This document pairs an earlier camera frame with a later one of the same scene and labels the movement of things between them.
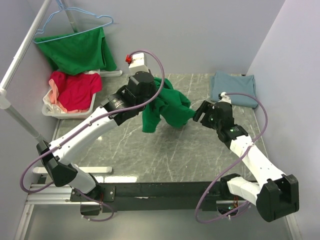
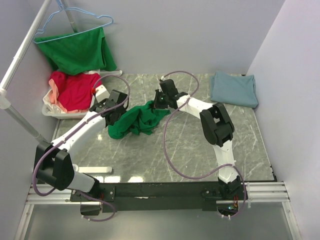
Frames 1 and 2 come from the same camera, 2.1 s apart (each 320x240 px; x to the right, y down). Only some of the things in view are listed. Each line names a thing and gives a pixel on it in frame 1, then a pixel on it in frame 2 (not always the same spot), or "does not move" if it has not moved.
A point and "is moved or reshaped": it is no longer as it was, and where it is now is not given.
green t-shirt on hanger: x=79 y=52 does not move
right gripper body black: x=218 y=123 -> x=161 y=101
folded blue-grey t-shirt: x=223 y=82 does not move
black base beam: x=164 y=196 does not move
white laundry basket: x=54 y=111 does not move
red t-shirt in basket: x=77 y=92 does not move
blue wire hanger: x=35 y=42 does not move
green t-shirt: x=172 y=106 is moved or reshaped
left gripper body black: x=152 y=94 -> x=122 y=110
